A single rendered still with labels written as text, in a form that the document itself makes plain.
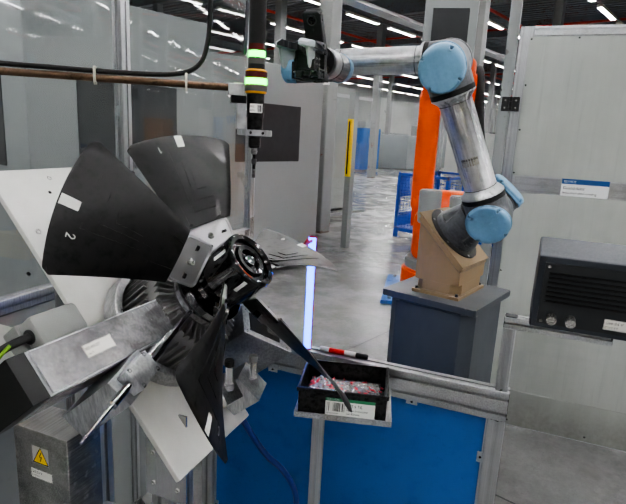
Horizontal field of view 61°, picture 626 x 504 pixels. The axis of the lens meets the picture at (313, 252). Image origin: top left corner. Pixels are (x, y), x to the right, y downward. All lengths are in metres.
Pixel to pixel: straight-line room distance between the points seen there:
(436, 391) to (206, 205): 0.77
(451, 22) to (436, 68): 3.60
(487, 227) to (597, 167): 1.36
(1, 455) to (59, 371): 0.91
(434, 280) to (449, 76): 0.61
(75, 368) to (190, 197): 0.43
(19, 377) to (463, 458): 1.12
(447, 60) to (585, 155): 1.49
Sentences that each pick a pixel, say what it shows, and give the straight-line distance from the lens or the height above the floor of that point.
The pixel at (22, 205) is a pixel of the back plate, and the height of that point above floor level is 1.30.
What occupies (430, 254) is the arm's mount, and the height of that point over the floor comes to 1.12.
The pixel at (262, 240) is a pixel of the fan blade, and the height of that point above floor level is 1.20.
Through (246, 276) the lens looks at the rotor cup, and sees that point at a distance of 0.98.
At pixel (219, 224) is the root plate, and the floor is 1.27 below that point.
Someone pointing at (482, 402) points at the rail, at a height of 0.82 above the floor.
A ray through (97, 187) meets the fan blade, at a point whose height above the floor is 1.36.
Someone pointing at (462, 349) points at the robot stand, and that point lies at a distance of 1.64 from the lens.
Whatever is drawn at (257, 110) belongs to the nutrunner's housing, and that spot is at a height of 1.50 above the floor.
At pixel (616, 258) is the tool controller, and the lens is 1.32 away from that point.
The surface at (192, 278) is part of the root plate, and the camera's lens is 1.02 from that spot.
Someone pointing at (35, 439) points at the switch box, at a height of 0.82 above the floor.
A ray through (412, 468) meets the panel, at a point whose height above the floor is 0.57.
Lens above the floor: 1.47
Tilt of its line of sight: 13 degrees down
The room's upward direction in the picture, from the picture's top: 3 degrees clockwise
